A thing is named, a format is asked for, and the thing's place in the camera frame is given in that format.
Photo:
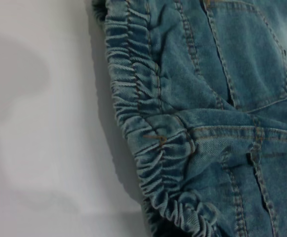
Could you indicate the blue denim shorts basketball print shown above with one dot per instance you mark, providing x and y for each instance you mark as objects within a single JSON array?
[{"x": 207, "y": 123}]

